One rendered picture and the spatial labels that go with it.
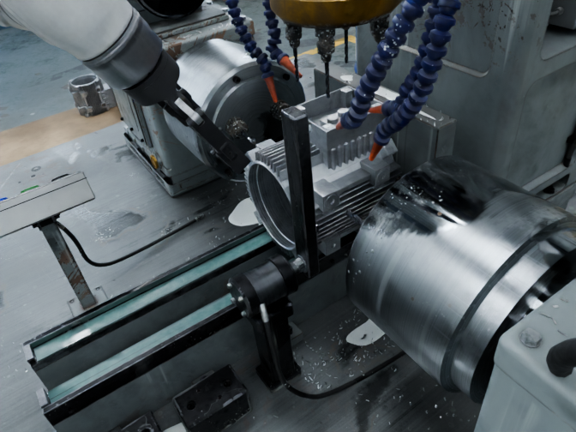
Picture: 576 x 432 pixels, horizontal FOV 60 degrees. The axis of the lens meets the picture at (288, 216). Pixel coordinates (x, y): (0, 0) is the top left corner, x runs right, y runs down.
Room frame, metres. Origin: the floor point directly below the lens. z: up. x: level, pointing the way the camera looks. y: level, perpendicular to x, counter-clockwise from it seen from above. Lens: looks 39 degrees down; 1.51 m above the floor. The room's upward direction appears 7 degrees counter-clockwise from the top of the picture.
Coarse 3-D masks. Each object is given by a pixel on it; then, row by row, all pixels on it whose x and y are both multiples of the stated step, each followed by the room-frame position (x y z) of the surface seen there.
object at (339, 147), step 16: (320, 96) 0.75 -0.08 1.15; (336, 96) 0.76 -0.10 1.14; (352, 96) 0.76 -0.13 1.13; (320, 112) 0.74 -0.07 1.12; (336, 112) 0.74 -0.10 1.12; (368, 112) 0.68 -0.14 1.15; (320, 128) 0.65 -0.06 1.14; (368, 128) 0.67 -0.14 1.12; (320, 144) 0.65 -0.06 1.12; (336, 144) 0.64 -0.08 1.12; (352, 144) 0.65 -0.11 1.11; (368, 144) 0.67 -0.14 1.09; (336, 160) 0.64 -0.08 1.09; (352, 160) 0.65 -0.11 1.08
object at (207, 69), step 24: (192, 48) 0.99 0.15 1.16; (216, 48) 0.97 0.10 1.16; (240, 48) 0.96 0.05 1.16; (192, 72) 0.92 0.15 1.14; (216, 72) 0.87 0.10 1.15; (240, 72) 0.86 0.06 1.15; (288, 72) 0.91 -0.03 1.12; (192, 96) 0.86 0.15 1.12; (216, 96) 0.83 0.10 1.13; (240, 96) 0.85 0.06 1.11; (264, 96) 0.88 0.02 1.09; (288, 96) 0.90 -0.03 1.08; (168, 120) 0.93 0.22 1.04; (216, 120) 0.82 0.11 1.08; (240, 120) 0.84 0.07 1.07; (264, 120) 0.87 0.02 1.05; (192, 144) 0.84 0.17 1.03; (240, 144) 0.84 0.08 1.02; (216, 168) 0.82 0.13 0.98
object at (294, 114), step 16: (288, 112) 0.51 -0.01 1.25; (304, 112) 0.50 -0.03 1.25; (288, 128) 0.50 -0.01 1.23; (304, 128) 0.49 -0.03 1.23; (288, 144) 0.50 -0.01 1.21; (304, 144) 0.49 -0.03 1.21; (288, 160) 0.51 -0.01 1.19; (304, 160) 0.49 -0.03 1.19; (288, 176) 0.51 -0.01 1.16; (304, 176) 0.49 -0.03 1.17; (304, 192) 0.49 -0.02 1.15; (304, 208) 0.49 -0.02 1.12; (304, 224) 0.49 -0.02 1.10; (304, 240) 0.49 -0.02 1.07; (304, 256) 0.49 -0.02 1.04; (304, 272) 0.49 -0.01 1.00
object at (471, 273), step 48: (432, 192) 0.44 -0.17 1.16; (480, 192) 0.43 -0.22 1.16; (528, 192) 0.44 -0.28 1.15; (384, 240) 0.42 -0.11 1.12; (432, 240) 0.39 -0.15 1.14; (480, 240) 0.36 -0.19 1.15; (528, 240) 0.35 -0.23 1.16; (384, 288) 0.38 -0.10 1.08; (432, 288) 0.35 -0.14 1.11; (480, 288) 0.32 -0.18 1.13; (528, 288) 0.31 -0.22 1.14; (432, 336) 0.32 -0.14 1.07; (480, 336) 0.29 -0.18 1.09; (480, 384) 0.29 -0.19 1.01
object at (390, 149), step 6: (390, 138) 0.68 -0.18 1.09; (390, 144) 0.67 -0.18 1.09; (252, 150) 0.69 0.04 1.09; (384, 150) 0.66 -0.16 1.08; (390, 150) 0.66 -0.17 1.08; (396, 150) 0.67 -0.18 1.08; (252, 156) 0.69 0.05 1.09; (384, 156) 0.66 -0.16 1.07; (252, 162) 0.68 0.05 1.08; (288, 186) 0.58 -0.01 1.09; (288, 192) 0.59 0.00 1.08; (258, 216) 0.69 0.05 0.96; (258, 222) 0.69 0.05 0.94; (294, 252) 0.59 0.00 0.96
